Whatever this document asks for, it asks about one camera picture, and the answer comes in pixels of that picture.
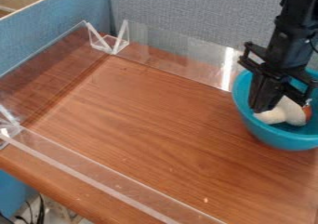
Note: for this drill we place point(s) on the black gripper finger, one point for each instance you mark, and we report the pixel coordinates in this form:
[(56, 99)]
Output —
[(266, 91), (307, 103)]

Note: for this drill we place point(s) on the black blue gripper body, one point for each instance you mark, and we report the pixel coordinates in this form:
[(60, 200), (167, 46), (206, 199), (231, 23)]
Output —
[(284, 57)]

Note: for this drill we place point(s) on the white brown toy mushroom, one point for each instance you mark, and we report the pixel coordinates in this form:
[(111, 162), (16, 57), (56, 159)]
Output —
[(286, 112)]

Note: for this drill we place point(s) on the blue plastic bowl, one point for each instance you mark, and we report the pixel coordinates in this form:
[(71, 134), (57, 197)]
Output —
[(282, 136)]

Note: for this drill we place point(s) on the clear acrylic barrier frame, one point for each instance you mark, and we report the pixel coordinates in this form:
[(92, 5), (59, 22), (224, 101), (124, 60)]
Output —
[(128, 144)]

